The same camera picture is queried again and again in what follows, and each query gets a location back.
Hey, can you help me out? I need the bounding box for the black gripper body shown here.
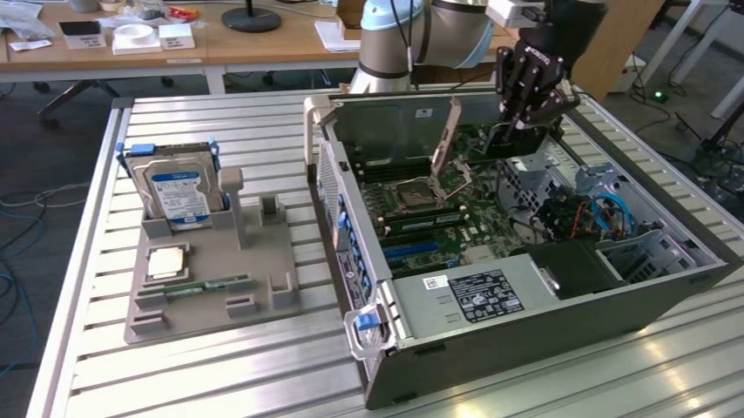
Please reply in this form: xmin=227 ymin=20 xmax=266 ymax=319
xmin=516 ymin=0 xmax=605 ymax=86

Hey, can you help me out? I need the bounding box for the graphics card with metal bracket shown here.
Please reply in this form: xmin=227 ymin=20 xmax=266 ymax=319
xmin=428 ymin=96 xmax=552 ymax=176

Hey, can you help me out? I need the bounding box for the wooden cabinet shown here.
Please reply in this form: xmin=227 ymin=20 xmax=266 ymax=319
xmin=493 ymin=0 xmax=668 ymax=101

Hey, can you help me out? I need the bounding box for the small white box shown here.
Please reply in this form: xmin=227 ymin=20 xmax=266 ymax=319
xmin=619 ymin=54 xmax=651 ymax=95

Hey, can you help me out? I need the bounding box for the perforated metal drive cage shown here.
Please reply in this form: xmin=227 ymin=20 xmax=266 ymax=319
xmin=497 ymin=147 xmax=583 ymax=223

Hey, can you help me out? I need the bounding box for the metal socket cover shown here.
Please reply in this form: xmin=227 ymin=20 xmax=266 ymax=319
xmin=444 ymin=158 xmax=476 ymax=201

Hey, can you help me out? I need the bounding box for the CPU socket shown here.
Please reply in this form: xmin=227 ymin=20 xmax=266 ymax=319
xmin=394 ymin=178 xmax=449 ymax=214

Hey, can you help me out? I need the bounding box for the green motherboard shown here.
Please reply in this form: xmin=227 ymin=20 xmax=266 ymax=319
xmin=342 ymin=124 xmax=543 ymax=278

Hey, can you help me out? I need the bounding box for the white paper stack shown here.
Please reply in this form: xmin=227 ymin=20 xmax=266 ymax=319
xmin=313 ymin=19 xmax=365 ymax=53

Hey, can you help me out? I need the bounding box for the installed RAM stick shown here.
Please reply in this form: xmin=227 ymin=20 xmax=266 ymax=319
xmin=382 ymin=211 xmax=471 ymax=234

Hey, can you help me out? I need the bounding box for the brown cardboard box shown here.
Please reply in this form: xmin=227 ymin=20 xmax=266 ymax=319
xmin=337 ymin=0 xmax=366 ymax=31

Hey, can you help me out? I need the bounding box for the metal disk bay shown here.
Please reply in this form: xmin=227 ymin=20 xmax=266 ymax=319
xmin=596 ymin=228 xmax=699 ymax=284

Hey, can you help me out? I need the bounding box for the long PCIe expansion slot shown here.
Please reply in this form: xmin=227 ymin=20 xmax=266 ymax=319
xmin=382 ymin=241 xmax=441 ymax=260

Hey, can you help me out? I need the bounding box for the wooden desk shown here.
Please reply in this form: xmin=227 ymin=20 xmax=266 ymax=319
xmin=0 ymin=0 xmax=528 ymax=95

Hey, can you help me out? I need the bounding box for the black round lamp base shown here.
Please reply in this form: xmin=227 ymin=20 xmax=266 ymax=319
xmin=219 ymin=0 xmax=284 ymax=32

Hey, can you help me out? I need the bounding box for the grey power supply unit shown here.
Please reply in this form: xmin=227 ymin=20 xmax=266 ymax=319
xmin=392 ymin=254 xmax=563 ymax=345

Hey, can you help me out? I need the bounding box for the open dark PC case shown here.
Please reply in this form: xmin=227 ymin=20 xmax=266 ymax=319
xmin=302 ymin=84 xmax=744 ymax=411

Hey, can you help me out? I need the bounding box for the plain white box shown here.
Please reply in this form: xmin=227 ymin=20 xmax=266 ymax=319
xmin=157 ymin=24 xmax=195 ymax=51

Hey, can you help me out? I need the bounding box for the hard disk in blue caddy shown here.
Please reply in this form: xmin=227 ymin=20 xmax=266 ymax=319
xmin=119 ymin=138 xmax=226 ymax=230

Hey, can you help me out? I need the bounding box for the grey parts rack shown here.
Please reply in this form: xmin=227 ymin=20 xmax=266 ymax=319
xmin=122 ymin=167 xmax=302 ymax=344

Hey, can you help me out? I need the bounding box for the flat white box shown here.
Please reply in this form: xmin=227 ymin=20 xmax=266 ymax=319
xmin=111 ymin=34 xmax=163 ymax=56

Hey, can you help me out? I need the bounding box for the white tape roll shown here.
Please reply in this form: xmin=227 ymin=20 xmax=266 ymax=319
xmin=114 ymin=24 xmax=154 ymax=44

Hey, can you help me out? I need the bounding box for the green RAM stick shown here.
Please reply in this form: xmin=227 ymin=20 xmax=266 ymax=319
xmin=139 ymin=276 xmax=251 ymax=297

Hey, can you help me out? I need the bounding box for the silver CPU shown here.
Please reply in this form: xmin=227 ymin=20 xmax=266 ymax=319
xmin=146 ymin=246 xmax=189 ymax=280

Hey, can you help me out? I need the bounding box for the white box with black lid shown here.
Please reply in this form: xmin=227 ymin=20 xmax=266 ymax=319
xmin=59 ymin=20 xmax=107 ymax=50

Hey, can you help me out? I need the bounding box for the black office chair base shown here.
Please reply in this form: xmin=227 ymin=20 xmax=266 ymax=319
xmin=38 ymin=80 xmax=123 ymax=127

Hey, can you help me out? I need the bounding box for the clear plastic bag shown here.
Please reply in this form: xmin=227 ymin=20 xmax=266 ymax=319
xmin=0 ymin=2 xmax=58 ymax=40

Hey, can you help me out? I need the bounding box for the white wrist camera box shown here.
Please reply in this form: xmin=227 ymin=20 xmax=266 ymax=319
xmin=487 ymin=0 xmax=548 ymax=28

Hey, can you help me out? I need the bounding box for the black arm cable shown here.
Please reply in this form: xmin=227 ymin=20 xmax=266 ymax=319
xmin=390 ymin=0 xmax=421 ymax=91

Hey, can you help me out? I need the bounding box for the black wire bundle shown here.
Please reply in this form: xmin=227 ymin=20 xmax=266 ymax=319
xmin=533 ymin=195 xmax=595 ymax=243

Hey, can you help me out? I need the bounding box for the blue data wire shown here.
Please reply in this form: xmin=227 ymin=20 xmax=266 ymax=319
xmin=592 ymin=193 xmax=635 ymax=239

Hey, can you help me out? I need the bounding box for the white frame table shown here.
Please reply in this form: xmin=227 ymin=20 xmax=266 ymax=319
xmin=632 ymin=0 xmax=744 ymax=121

